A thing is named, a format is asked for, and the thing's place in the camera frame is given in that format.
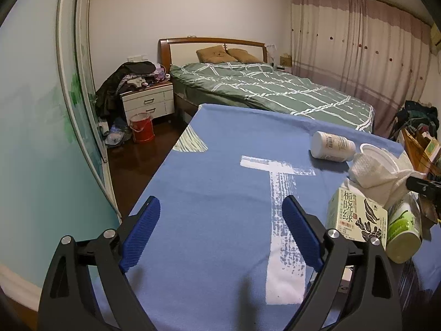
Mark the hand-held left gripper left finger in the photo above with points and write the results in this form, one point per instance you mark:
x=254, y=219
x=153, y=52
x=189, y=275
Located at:
x=141, y=234

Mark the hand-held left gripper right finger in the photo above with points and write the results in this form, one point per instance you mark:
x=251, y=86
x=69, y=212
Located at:
x=301, y=234

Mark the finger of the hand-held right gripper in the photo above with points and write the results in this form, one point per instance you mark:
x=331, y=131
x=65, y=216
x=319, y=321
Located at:
x=420, y=183

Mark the white plastic bowl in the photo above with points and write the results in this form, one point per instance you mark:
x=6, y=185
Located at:
x=399, y=163

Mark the white foam fruit net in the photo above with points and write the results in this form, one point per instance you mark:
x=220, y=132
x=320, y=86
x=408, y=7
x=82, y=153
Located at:
x=370, y=170

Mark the green labelled cup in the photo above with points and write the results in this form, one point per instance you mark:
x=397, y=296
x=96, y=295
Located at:
x=403, y=234

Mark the leaf print paper carton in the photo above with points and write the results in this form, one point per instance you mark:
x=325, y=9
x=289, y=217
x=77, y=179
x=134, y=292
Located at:
x=351, y=213

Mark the white pill bottle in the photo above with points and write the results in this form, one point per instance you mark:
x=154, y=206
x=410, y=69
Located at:
x=330, y=146

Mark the green and white box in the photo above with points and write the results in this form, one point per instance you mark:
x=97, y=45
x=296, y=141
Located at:
x=432, y=149

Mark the heap of dark clothing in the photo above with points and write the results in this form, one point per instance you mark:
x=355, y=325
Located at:
x=417, y=113

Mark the red bucket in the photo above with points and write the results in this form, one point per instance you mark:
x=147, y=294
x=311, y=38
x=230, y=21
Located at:
x=142, y=131

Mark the crumpled plastic bags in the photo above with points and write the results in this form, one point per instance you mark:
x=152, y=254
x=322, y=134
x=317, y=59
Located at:
x=117, y=132

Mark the white nightstand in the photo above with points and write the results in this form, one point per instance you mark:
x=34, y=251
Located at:
x=148, y=101

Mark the glass sliding wardrobe door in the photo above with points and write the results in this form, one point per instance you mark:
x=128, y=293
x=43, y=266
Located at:
x=41, y=144

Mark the green plaid duvet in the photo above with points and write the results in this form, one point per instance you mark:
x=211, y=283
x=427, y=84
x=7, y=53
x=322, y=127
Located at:
x=275, y=89

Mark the pink and cream curtain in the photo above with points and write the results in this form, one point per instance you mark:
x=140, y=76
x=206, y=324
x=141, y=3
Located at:
x=361, y=41

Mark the pile of dark clothes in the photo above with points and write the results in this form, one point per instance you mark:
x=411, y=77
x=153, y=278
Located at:
x=113, y=82

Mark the small cardboard box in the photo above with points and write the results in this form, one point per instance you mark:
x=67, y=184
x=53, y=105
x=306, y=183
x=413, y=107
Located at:
x=286, y=60

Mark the brown pillow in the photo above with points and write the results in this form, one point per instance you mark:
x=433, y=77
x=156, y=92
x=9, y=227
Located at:
x=213, y=54
x=245, y=56

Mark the wooden bed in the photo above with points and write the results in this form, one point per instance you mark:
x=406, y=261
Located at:
x=179, y=46

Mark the wall air conditioner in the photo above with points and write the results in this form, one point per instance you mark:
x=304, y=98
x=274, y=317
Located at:
x=437, y=38

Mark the white wall socket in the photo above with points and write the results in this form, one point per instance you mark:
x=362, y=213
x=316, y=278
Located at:
x=137, y=58

